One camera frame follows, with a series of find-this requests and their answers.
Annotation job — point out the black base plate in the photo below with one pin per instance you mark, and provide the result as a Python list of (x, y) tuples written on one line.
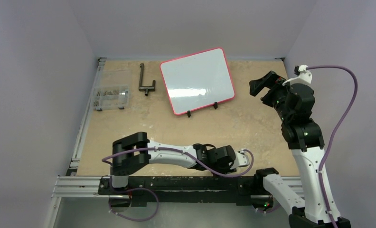
[(242, 191)]

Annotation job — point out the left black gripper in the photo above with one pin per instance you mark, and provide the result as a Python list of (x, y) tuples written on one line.
[(135, 151)]

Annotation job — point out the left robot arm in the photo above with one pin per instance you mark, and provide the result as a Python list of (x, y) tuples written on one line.
[(134, 152)]

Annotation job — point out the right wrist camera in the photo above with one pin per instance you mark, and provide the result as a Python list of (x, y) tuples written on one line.
[(303, 76)]

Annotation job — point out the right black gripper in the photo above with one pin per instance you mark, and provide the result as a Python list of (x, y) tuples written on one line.
[(268, 92)]

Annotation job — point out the pink framed whiteboard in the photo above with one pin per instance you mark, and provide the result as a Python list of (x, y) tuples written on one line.
[(197, 81)]

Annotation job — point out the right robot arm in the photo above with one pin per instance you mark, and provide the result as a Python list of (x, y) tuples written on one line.
[(293, 103)]

